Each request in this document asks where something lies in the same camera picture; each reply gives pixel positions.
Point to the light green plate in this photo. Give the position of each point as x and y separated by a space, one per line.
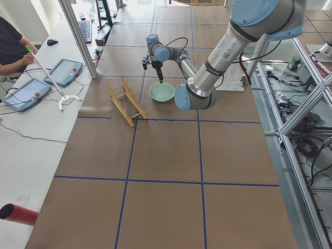
162 92

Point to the person in black shirt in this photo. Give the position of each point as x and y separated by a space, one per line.
14 56

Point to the far teach pendant tablet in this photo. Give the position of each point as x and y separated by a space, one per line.
65 71

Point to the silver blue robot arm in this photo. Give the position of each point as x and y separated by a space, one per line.
249 21

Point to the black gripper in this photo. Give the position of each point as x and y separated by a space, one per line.
157 66

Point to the long grabber stick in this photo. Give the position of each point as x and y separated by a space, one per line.
64 97

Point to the aluminium side frame rail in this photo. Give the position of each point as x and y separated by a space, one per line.
293 90

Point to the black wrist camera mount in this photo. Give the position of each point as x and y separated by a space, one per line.
146 61

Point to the clear plastic lid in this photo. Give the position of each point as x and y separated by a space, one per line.
23 198

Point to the teach pendant tablet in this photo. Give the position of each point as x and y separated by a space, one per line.
27 95
65 71

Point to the near teach pendant tablet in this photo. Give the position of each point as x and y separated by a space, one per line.
27 95

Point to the wooden plate rack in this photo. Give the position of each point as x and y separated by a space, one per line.
126 101

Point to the black keyboard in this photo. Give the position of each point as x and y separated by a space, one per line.
85 27

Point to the black computer mouse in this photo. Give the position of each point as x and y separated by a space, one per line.
51 42

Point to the brown paper table cover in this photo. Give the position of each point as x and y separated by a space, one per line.
178 179

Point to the aluminium frame post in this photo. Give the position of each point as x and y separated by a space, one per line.
70 16

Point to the red cylinder bottle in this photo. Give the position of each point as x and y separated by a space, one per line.
19 214

